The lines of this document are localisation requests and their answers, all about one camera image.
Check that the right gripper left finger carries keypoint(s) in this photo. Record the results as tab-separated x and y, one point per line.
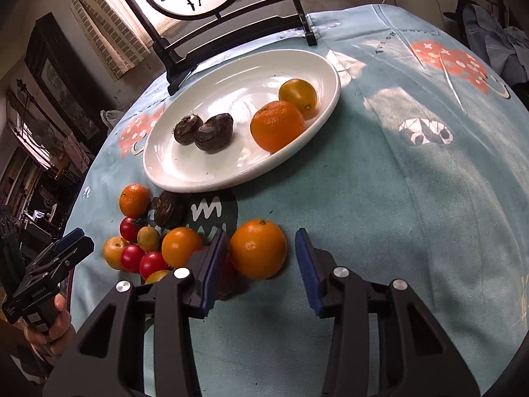
106	356

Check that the yellow peach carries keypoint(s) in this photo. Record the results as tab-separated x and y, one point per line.
112	251

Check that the red cherry tomato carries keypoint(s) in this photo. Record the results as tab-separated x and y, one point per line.
129	229
152	262
131	257

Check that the person's left hand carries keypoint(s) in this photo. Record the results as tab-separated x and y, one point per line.
50	347

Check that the red cherry tomato left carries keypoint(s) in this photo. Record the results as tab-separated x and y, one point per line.
129	229

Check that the dark passion fruit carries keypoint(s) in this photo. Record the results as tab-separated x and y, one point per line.
165	212
185	130
215	133

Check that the small yellow-red fruit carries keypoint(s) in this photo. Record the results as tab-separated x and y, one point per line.
148	239

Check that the yellow orange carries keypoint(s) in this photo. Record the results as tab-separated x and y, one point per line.
302	95

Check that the light blue tablecloth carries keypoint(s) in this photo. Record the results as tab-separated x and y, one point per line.
421	173

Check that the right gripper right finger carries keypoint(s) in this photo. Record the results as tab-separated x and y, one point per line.
383	334

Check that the left checked curtain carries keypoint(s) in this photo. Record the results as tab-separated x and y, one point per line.
118	43

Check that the blue clothes pile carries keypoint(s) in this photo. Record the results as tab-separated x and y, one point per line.
504	49

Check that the dark passion fruit middle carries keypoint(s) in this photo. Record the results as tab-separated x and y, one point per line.
185	130

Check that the white plastic bag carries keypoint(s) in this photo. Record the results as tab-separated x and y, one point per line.
110	118

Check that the red cherry tomato centre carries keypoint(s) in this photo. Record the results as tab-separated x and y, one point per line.
152	262

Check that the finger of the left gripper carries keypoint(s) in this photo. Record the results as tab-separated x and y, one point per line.
57	267
65	243

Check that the orange mandarin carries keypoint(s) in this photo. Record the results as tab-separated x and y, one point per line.
276	125
134	201

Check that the small yellow-green fruit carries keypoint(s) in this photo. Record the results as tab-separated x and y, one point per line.
156	276

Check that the dark passion fruit back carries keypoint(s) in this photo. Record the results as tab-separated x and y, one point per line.
165	212

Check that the dark passion fruit front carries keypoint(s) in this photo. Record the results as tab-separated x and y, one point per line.
215	133

